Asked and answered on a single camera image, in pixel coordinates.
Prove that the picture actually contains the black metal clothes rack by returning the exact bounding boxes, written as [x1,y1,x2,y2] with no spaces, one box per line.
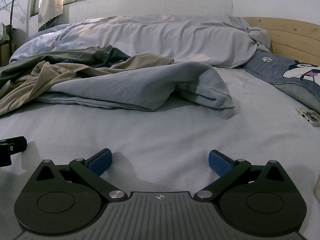
[0,0,23,28]

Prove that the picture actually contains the wooden headboard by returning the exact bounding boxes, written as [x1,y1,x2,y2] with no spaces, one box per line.
[242,17,320,67]

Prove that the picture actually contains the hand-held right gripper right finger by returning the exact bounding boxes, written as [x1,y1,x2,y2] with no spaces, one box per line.
[194,149,288,202]

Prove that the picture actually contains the printed blue duvet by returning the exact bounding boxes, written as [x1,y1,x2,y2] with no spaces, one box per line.
[10,14,272,68]

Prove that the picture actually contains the phone with printed case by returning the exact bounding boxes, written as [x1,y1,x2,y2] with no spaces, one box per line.
[297,107,320,127]

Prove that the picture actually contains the blue dog print pillow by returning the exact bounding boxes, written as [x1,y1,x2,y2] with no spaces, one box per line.
[242,51,320,113]

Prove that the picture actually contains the light blue pants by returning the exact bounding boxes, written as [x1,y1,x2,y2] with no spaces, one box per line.
[34,61,236,120]

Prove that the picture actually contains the green t-shirt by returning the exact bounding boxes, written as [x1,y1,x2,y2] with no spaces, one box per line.
[0,46,118,91]

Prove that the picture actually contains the beige shirt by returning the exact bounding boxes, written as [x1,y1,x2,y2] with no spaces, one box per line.
[0,54,175,117]

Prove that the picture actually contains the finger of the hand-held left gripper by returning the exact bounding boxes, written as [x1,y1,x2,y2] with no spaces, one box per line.
[0,136,28,154]

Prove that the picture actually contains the brown cardboard box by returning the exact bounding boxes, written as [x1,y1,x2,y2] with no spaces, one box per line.
[0,25,17,66]

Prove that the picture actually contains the cream printed curtain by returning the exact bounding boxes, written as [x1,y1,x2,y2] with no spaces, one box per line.
[38,0,64,29]

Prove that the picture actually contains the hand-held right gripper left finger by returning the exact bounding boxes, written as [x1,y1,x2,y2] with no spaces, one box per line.
[36,148,127,202]

